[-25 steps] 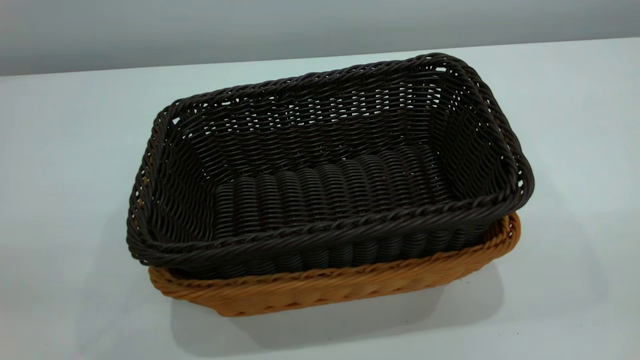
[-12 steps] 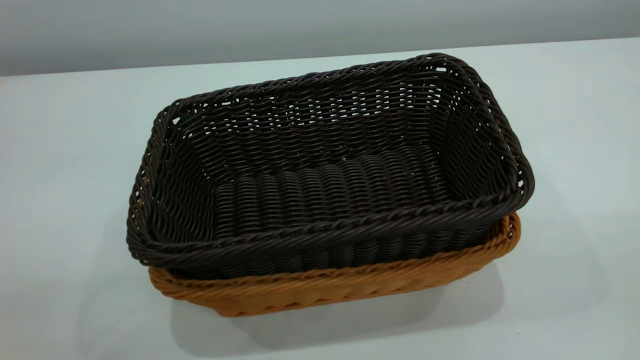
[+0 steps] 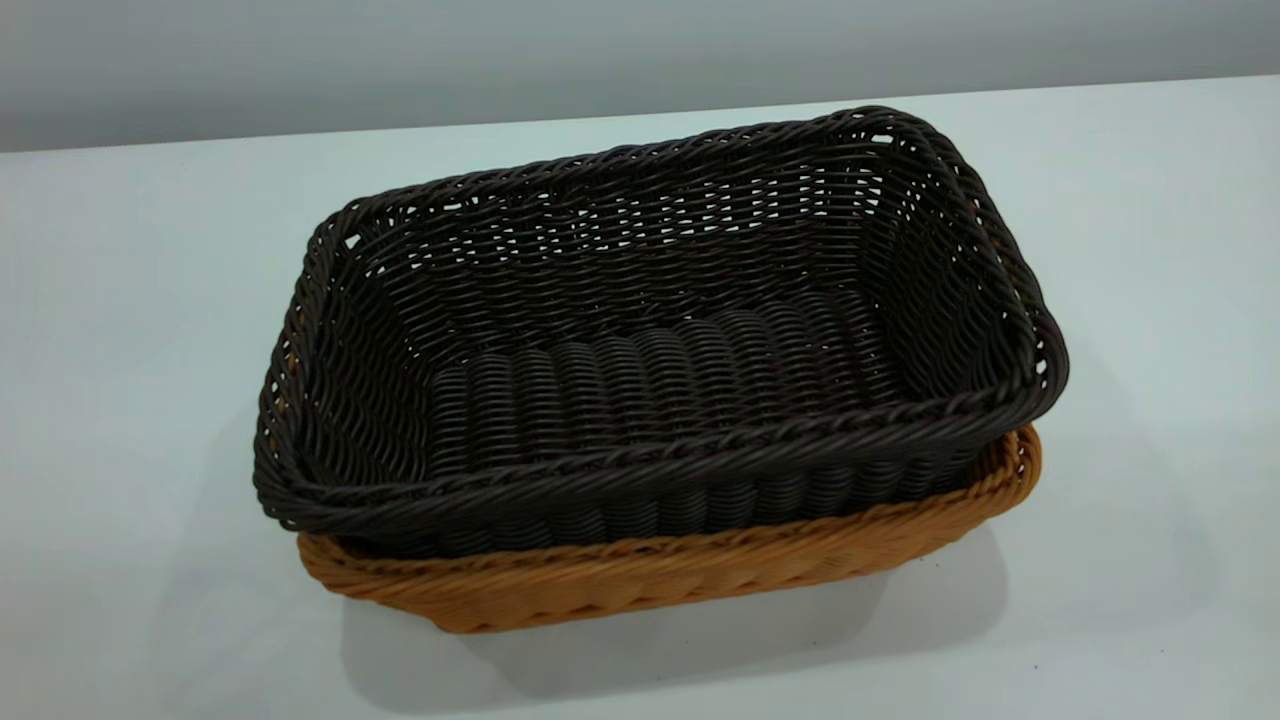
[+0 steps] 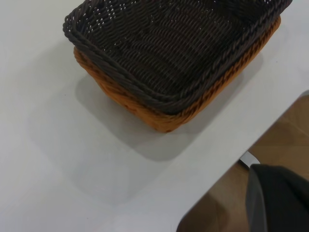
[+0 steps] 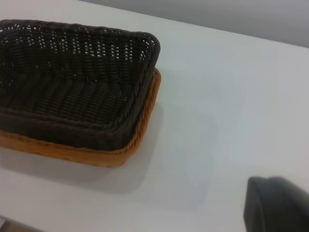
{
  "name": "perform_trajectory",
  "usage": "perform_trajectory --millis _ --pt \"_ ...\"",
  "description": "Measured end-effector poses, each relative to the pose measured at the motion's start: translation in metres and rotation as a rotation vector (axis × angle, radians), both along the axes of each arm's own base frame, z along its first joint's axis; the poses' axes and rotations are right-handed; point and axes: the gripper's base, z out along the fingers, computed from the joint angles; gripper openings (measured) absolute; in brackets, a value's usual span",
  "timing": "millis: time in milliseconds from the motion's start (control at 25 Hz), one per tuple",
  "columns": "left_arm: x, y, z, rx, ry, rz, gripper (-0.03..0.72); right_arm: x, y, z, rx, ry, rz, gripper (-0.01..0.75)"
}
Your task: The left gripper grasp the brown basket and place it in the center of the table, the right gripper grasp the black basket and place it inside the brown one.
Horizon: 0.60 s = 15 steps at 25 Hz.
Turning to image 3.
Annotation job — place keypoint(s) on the dark brown wicker basket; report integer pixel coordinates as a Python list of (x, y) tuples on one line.
[(650, 380)]

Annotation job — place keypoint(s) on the orange wicker basket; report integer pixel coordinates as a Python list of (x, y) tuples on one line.
[(650, 580)]

